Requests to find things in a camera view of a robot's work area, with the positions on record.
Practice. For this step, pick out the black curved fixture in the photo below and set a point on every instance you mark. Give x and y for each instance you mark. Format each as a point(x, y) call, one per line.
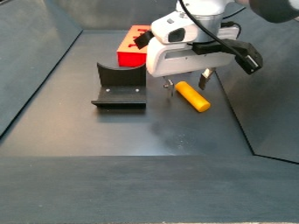
point(121, 87)

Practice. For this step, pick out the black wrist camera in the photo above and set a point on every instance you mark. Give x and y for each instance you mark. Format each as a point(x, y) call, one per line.
point(247, 56)

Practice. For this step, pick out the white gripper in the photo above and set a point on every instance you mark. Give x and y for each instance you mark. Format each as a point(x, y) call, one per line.
point(176, 59)

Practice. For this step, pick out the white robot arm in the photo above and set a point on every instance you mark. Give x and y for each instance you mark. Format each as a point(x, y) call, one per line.
point(192, 41)

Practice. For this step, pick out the yellow oval cylinder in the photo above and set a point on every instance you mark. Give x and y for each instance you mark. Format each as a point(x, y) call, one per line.
point(193, 98)

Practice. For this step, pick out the red shape sorter block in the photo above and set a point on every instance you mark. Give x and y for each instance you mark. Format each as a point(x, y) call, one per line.
point(129, 55)

